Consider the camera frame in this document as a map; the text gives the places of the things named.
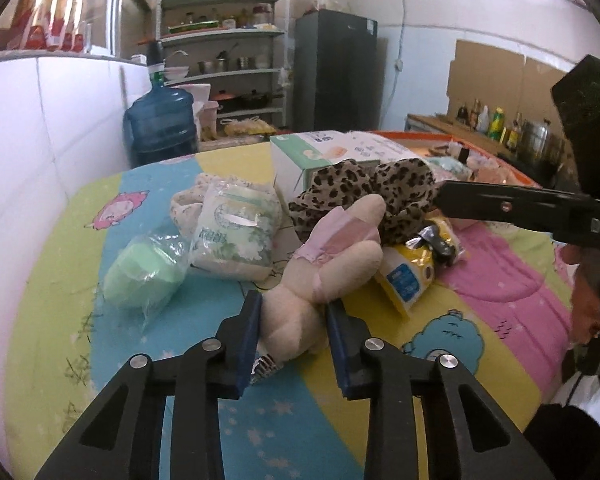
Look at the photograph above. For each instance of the black wok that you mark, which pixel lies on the black wok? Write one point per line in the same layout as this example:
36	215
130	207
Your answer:
260	100

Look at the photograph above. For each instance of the steel steamer pot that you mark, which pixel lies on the steel steamer pot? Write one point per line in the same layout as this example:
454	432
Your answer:
536	140

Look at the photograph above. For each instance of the colourful cartoon printed quilt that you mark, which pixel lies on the colourful cartoon printed quilt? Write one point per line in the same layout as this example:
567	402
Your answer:
80	285

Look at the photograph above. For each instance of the white metal shelf rack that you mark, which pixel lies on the white metal shelf rack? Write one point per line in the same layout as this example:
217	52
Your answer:
220	34

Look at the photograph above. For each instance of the row of jars and bottles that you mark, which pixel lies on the row of jars and bottles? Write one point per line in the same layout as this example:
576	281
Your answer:
260	16

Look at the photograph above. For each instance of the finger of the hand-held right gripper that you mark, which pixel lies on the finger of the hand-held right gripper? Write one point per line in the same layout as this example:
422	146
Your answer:
505	206

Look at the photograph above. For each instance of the black clip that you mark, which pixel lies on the black clip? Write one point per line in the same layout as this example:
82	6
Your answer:
437	247

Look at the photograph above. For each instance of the row of condiment bottles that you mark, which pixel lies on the row of condiment bottles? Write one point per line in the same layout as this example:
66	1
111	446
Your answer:
495	122

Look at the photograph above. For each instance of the white floral fabric scrunchie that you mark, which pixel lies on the white floral fabric scrunchie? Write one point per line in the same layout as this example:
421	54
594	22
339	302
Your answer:
187	205

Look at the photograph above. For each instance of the green white tissue box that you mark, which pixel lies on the green white tissue box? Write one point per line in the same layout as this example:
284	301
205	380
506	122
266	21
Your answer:
290	165

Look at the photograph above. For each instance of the steel basin with ladle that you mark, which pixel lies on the steel basin with ladle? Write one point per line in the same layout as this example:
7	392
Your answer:
212	65

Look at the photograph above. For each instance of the beige plush bunny pink dress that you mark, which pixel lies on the beige plush bunny pink dress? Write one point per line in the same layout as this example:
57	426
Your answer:
340	265

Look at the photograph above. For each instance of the dark grey fridge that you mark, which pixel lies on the dark grey fridge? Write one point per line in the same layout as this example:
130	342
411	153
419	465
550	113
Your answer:
330	70

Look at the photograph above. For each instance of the blue water jug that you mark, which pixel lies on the blue water jug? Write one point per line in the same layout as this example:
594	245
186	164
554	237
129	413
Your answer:
160	125

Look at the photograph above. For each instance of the stack of white bowls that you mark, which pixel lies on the stack of white bowls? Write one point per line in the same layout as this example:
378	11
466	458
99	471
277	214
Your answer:
177	72

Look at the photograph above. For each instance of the egg tray in bag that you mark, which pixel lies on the egg tray in bag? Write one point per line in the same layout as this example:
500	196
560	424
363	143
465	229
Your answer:
247	126

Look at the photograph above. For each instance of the kitchen counter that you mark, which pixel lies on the kitchen counter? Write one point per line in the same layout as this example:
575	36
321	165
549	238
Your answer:
420	125

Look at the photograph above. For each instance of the green sponge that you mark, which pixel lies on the green sponge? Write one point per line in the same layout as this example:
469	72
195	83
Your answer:
140	275

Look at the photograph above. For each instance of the black pot red lid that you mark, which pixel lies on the black pot red lid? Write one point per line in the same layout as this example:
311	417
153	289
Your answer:
226	101

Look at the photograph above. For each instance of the leopard print scrunchie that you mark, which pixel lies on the leopard print scrunchie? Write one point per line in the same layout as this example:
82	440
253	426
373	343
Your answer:
350	180

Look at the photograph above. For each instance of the red gold liquor bottle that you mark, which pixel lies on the red gold liquor bottle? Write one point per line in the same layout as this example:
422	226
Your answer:
65	25
51	22
78	30
27	20

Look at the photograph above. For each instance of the green tray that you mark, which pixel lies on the green tray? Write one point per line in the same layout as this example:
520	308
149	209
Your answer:
195	26

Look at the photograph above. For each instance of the peach sponge in plastic bag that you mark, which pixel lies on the peach sponge in plastic bag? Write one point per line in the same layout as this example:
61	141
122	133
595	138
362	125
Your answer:
490	172

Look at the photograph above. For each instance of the orange cardboard box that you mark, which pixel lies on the orange cardboard box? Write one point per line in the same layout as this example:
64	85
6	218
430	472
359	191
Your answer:
517	170

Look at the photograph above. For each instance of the yellow snack packet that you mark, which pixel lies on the yellow snack packet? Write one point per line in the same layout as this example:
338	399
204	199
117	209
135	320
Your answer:
405	280

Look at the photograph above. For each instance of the sliding window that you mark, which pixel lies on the sliding window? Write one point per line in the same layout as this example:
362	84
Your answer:
117	10

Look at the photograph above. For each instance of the green tissue pack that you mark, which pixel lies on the green tissue pack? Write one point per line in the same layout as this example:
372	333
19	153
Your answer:
450	167
230	235

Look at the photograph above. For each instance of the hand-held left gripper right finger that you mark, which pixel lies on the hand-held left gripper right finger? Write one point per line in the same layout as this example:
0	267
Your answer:
345	350

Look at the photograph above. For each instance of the black water pump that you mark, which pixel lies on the black water pump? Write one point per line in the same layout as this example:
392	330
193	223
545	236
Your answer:
155	60

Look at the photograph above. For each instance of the person's right forearm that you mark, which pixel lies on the person's right forearm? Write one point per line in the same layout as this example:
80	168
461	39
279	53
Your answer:
570	450

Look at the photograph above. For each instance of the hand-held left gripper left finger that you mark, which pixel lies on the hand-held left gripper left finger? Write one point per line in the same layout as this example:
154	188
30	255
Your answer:
247	345

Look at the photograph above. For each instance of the steel cups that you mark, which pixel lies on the steel cups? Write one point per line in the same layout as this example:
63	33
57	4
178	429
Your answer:
252	62

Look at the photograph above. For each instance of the person's right hand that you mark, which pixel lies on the person's right hand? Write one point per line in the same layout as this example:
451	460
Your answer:
587	295

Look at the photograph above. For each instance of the bunch of bananas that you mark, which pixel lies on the bunch of bananas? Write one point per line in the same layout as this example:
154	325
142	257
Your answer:
208	134

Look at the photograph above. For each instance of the wooden cutting board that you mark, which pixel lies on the wooden cutting board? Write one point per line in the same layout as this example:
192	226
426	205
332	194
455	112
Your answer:
432	122

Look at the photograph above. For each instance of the cardboard wall sheets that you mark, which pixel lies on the cardboard wall sheets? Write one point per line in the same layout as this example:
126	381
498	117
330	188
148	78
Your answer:
505	70

